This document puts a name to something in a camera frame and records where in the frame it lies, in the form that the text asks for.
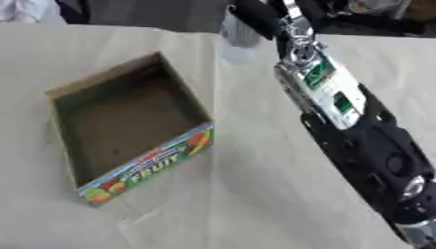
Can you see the white fabric item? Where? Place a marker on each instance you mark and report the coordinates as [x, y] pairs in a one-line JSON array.
[[25, 9]]

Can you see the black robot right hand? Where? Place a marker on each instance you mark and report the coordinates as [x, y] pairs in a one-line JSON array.
[[258, 19]]

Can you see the open cardboard box fruit print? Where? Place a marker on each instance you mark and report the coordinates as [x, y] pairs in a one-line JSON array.
[[130, 123]]

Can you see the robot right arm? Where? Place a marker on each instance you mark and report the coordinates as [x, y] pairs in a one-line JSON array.
[[363, 142]]

